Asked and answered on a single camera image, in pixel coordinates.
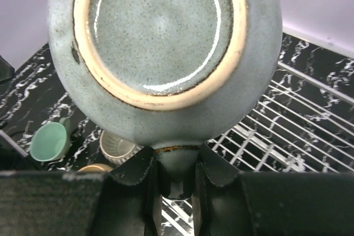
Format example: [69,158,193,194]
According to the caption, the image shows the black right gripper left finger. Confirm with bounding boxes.
[1,148,162,235]

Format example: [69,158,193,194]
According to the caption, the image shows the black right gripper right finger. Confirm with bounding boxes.
[193,145,353,235]

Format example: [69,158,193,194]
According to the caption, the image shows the tan glazed ceramic mug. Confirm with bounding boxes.
[78,164,113,172]

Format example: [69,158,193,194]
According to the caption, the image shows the white ribbed ceramic mug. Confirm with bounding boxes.
[99,130,142,166]

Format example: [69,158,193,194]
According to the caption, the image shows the grey-blue speckled ceramic mug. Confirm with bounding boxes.
[48,0,282,200]

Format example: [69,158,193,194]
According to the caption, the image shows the mint green cup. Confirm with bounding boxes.
[29,117,71,162]

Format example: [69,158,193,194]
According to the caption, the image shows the black marble pattern mat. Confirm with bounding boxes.
[0,33,354,236]

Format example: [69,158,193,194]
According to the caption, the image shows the silver wire dish rack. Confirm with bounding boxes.
[160,60,354,236]

